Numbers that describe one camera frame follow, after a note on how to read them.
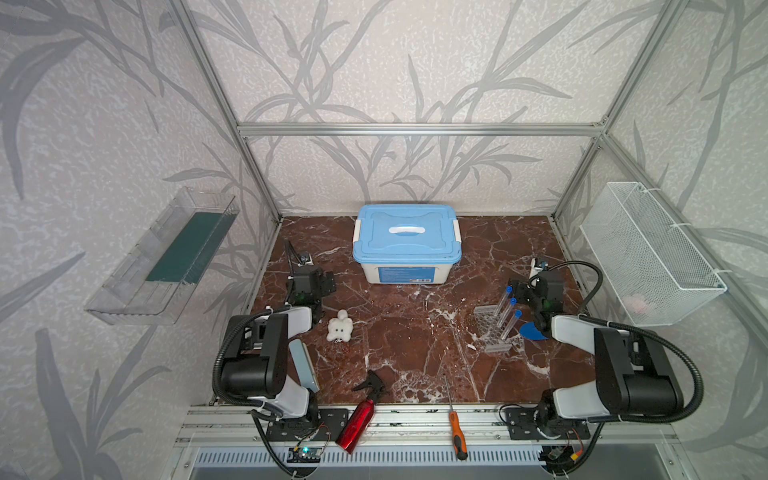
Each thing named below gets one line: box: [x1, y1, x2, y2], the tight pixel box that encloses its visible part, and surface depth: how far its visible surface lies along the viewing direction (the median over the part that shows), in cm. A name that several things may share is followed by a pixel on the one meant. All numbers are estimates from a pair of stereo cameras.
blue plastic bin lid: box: [353, 204, 462, 264], surface depth 93 cm
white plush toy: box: [326, 309, 354, 343], surface depth 89 cm
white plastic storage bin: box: [353, 204, 463, 285], surface depth 94 cm
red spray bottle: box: [336, 370, 385, 454], surface depth 74 cm
